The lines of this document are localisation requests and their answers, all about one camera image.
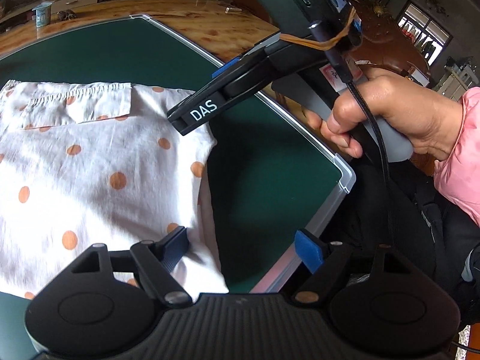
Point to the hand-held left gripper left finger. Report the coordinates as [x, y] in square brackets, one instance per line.
[178, 245]

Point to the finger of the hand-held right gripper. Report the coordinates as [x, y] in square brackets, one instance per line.
[225, 69]

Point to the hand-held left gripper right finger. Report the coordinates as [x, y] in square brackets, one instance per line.
[307, 247]

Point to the white orange-dotted shirt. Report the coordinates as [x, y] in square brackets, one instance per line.
[93, 165]

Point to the person's right forearm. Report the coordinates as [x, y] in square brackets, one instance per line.
[461, 157]

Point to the person's right hand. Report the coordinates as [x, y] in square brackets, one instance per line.
[405, 112]

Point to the orange rubber band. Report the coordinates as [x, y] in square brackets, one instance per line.
[318, 43]

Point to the brown leather armchair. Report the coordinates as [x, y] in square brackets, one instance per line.
[245, 2]

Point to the small white tube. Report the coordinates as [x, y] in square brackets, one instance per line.
[232, 8]

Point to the green framed mat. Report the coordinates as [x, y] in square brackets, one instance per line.
[131, 52]

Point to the brown leather sofa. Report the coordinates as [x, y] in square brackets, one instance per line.
[397, 48]

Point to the person's dark clothing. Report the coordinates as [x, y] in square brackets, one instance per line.
[431, 232]

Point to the window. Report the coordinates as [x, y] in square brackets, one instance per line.
[423, 30]

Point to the dark key bunch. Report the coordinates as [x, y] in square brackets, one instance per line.
[66, 15]

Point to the white blue yogurt cup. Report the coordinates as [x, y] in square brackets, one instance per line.
[42, 15]

